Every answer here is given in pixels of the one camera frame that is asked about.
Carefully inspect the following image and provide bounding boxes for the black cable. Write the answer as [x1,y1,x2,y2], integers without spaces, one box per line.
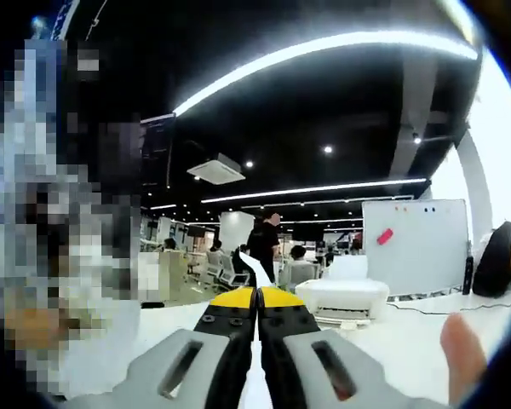
[386,297,511,317]

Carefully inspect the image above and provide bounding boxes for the white cloth sheet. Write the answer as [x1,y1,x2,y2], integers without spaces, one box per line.
[237,248,278,409]

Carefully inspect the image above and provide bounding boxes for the black bag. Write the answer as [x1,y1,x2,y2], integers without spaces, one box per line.
[472,221,511,299]

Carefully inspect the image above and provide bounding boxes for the hanging dark screen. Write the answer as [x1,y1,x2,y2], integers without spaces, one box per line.
[139,112,176,189]

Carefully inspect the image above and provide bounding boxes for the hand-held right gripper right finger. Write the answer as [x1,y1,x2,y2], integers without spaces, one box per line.
[257,285,448,409]

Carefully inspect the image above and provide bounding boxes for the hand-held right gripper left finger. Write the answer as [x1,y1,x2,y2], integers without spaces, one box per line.
[67,285,257,409]

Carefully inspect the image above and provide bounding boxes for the whiteboard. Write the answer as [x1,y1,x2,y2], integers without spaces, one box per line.
[360,198,470,298]

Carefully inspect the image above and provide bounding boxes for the ceiling air conditioner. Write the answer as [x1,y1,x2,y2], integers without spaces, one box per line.
[186,152,247,186]

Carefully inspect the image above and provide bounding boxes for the white table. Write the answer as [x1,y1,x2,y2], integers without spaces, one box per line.
[140,279,511,409]

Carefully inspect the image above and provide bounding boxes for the white printer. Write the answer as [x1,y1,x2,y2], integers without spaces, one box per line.
[296,254,391,330]

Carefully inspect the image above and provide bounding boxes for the white ceiling light strip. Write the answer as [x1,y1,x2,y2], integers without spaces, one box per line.
[200,177,428,205]
[172,30,479,117]

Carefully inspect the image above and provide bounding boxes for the white mesh office chair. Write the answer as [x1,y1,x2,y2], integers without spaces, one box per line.
[279,260,320,287]
[219,253,251,286]

